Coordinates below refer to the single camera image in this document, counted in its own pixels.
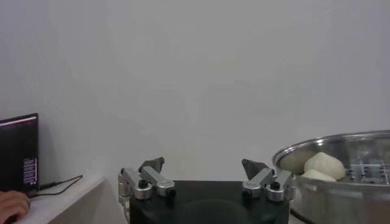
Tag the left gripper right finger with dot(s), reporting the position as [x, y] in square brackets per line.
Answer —
[260, 178]

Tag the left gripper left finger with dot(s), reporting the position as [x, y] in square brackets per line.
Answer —
[157, 181]

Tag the perforated steel steamer basket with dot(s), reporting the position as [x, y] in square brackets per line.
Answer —
[335, 201]

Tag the black open laptop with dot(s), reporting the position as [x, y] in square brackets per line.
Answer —
[18, 146]

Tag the person bare hand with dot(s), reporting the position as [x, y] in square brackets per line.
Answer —
[12, 205]

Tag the white side desk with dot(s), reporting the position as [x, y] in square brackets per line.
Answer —
[76, 194]

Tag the white steamed baozi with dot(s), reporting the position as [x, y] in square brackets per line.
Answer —
[317, 176]
[326, 165]

